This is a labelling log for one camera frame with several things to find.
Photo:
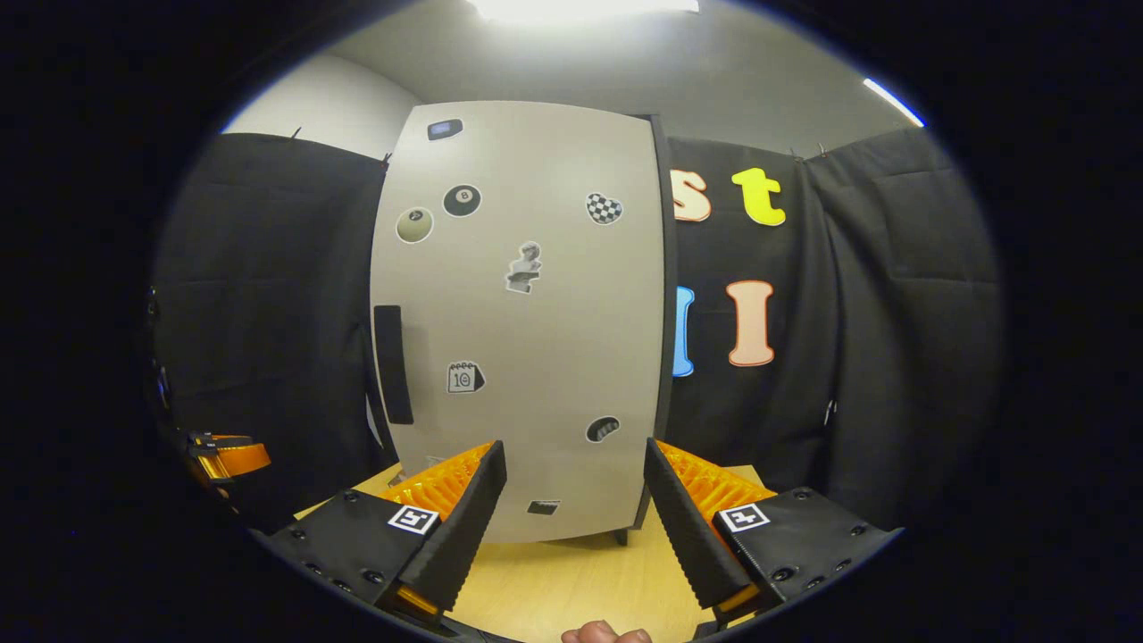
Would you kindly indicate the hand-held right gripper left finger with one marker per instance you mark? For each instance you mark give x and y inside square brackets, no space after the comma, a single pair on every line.
[455,545]

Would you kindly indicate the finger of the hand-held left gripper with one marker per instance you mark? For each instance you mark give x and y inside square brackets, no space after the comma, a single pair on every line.
[237,457]

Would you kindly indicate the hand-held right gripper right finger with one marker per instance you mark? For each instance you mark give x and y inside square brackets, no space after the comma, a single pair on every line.
[692,545]

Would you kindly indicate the grey cabinet door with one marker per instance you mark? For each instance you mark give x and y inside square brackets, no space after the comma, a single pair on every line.
[554,357]

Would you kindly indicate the black backdrop cloth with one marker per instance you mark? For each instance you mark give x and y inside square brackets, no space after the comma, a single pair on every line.
[268,313]

